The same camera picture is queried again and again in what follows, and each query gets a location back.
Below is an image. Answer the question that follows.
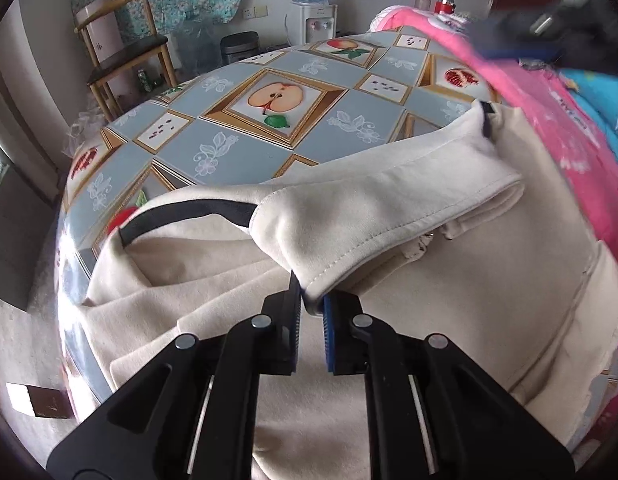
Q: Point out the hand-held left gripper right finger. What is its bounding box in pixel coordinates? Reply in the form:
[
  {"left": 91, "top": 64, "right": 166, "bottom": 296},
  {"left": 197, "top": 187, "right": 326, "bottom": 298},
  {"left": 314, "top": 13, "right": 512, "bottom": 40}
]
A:
[{"left": 321, "top": 292, "right": 574, "bottom": 480}]

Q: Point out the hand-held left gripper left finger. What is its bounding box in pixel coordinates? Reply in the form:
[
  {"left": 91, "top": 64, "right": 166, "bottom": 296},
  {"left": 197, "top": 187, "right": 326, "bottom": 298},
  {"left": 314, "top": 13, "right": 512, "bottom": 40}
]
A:
[{"left": 46, "top": 269, "right": 304, "bottom": 480}]

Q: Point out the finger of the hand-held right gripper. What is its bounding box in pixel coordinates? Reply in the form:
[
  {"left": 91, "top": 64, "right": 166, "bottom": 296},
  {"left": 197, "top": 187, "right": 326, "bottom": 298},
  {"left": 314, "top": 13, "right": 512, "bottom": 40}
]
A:
[{"left": 469, "top": 5, "right": 564, "bottom": 63}]

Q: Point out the cream jacket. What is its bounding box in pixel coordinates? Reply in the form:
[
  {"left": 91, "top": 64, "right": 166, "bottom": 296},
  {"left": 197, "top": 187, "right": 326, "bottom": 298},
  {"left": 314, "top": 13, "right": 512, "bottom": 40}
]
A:
[{"left": 82, "top": 100, "right": 618, "bottom": 480}]

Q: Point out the pink floral blanket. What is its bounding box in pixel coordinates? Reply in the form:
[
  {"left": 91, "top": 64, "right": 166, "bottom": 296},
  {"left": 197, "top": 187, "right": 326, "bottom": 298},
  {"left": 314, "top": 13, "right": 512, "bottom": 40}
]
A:
[{"left": 369, "top": 5, "right": 618, "bottom": 466}]

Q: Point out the white water dispenser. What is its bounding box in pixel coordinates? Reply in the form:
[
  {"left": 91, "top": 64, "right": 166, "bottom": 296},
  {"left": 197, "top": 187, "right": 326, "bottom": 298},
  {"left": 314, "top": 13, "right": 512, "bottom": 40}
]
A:
[{"left": 294, "top": 2, "right": 337, "bottom": 46}]

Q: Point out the round table with fruit cloth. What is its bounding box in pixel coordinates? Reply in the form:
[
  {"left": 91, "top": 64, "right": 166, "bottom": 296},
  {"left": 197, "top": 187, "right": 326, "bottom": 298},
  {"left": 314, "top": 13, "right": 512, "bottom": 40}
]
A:
[{"left": 54, "top": 30, "right": 504, "bottom": 411}]

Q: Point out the brown and white box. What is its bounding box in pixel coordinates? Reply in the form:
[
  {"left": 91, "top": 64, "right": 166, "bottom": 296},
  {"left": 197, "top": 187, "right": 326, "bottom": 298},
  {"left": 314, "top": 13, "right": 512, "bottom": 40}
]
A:
[{"left": 6, "top": 382, "right": 72, "bottom": 420}]

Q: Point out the grey trash bin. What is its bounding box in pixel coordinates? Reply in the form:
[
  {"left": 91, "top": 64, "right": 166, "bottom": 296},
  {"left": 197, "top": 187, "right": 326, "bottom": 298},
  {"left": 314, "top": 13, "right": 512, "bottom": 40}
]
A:
[{"left": 220, "top": 31, "right": 262, "bottom": 66}]

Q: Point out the clear plastic bag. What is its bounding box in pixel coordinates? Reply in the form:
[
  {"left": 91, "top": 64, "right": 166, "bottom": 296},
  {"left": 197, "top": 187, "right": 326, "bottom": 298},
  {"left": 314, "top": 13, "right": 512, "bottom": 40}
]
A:
[{"left": 64, "top": 105, "right": 107, "bottom": 156}]

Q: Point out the empty clear water jug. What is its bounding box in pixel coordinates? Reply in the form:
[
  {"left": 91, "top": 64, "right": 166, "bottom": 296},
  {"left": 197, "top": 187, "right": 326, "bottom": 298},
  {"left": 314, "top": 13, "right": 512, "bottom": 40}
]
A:
[{"left": 171, "top": 12, "right": 222, "bottom": 78}]

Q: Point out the wooden chair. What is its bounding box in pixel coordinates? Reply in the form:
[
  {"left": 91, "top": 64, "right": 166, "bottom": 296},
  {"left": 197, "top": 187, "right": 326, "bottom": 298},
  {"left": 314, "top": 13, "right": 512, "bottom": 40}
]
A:
[{"left": 74, "top": 0, "right": 177, "bottom": 121}]

